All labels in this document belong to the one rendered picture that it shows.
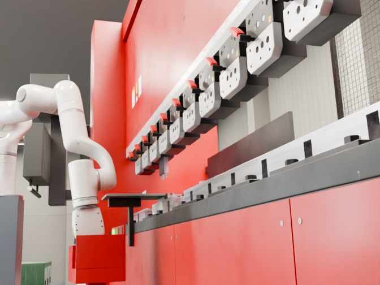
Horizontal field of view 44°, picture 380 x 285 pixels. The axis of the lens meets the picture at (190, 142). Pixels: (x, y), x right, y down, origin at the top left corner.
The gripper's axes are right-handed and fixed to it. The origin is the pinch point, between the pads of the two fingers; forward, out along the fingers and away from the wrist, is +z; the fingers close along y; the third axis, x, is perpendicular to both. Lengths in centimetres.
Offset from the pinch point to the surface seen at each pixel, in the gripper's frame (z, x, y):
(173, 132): -42, -11, -40
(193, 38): -69, 20, -42
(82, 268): 3.8, 4.7, 4.3
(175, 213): -7.7, 24.4, -22.1
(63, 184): -55, -188, -18
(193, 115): -41, 16, -38
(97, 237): -4.9, 5.2, -1.6
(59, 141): -87, -187, -19
